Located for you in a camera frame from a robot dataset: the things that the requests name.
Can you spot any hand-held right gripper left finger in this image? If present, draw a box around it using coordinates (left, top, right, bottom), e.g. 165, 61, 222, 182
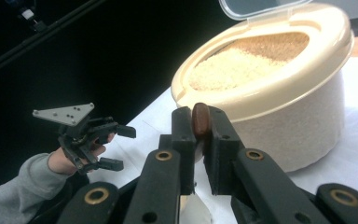
122, 105, 198, 224

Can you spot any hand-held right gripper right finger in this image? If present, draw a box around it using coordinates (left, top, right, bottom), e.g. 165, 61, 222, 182
202, 105, 332, 224

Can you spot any cream rice container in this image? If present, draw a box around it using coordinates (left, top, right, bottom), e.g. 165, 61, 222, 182
171, 2, 355, 173

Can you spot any brown wooden spoon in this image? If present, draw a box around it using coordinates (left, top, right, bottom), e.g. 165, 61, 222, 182
191, 102, 213, 140

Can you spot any rice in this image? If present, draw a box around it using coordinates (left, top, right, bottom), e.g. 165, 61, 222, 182
187, 32, 310, 92

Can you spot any dark curtain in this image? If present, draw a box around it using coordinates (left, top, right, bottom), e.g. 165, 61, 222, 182
0, 0, 241, 194

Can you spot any black metal pole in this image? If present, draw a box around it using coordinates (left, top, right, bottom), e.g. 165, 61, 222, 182
0, 0, 106, 82

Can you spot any small white device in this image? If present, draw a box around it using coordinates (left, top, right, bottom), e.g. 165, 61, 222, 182
21, 8, 35, 21

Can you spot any clear container lid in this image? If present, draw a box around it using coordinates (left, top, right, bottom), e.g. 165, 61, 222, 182
218, 0, 313, 22

